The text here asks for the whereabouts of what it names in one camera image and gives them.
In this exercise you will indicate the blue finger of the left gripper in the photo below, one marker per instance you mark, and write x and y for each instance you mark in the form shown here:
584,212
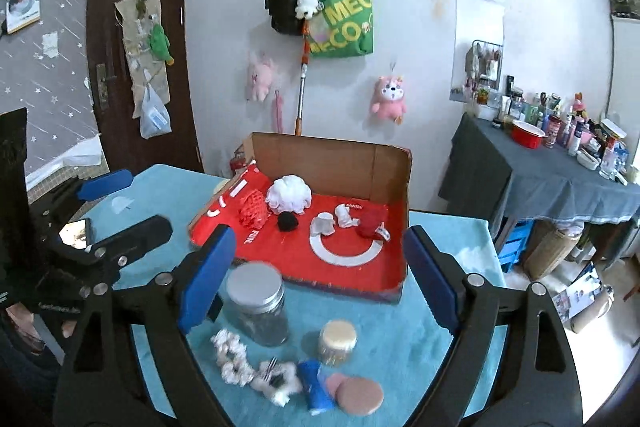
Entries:
124,248
108,183

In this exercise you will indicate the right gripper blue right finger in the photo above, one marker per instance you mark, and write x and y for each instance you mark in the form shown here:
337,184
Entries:
437,275

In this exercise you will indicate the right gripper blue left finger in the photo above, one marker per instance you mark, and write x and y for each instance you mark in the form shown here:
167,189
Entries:
200,276

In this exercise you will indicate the cream crochet scrunchie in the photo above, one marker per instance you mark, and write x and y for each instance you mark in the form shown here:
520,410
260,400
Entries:
231,359

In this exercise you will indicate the red foam fruit net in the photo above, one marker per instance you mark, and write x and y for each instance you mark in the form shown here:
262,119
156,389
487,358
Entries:
254,211

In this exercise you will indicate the red knitted soft toy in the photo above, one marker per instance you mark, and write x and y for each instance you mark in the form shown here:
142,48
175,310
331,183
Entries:
372,224

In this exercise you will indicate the black fuzzy ball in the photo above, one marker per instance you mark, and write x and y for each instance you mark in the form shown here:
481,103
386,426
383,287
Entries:
287,221

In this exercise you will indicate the small white plush toy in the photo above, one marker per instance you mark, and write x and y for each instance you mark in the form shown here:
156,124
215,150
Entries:
343,218

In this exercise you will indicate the white mesh bath pouf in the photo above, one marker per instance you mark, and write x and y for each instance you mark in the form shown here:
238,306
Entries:
289,194

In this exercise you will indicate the blue sponge cylinder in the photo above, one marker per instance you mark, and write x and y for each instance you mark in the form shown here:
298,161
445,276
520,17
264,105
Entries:
317,394

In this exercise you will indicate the smartphone playing video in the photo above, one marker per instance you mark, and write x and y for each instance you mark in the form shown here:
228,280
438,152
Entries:
78,234

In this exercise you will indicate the large glass tea jar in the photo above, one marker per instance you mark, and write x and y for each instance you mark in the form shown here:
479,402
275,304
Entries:
256,293

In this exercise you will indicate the plastic bag on door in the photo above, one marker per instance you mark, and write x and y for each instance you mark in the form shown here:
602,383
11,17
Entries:
154,118

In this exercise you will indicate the small glass jar gold candies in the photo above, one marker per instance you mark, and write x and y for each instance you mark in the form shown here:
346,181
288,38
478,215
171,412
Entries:
337,340

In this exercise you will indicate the red fire extinguisher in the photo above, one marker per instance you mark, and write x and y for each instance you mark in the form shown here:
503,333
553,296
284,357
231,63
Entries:
238,161

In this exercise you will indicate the grey covered side table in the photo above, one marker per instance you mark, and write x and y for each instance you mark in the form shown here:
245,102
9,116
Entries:
491,177

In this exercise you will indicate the dark brown door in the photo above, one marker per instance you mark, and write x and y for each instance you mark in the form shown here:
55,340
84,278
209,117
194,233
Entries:
121,64

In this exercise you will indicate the cardboard box red lining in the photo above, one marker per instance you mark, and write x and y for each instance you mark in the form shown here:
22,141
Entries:
360,175

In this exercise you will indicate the pink round sponge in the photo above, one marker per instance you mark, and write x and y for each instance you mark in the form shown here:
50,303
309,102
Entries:
333,382

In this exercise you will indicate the green plush crocodile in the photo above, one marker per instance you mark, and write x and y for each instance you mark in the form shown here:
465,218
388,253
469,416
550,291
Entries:
159,44

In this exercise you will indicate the red basin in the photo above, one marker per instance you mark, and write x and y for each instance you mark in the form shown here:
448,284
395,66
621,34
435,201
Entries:
527,135

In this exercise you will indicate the pink plush pig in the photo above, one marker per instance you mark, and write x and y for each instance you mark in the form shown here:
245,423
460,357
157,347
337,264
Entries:
261,71

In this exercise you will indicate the pink plush fox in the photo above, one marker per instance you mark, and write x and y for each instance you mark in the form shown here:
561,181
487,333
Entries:
388,99

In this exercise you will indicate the white wardrobe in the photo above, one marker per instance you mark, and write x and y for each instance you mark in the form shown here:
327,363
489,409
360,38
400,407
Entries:
623,101

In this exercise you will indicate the green tote bag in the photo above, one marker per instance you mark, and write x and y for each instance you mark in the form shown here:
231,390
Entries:
341,29

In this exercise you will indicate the mop handle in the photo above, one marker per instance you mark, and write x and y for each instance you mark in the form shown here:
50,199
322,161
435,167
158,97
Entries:
304,61

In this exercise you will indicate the wall mirror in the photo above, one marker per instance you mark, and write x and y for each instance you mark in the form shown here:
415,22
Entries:
478,48

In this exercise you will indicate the white plush keychain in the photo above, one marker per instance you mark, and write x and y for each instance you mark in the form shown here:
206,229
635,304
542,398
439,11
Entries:
307,9

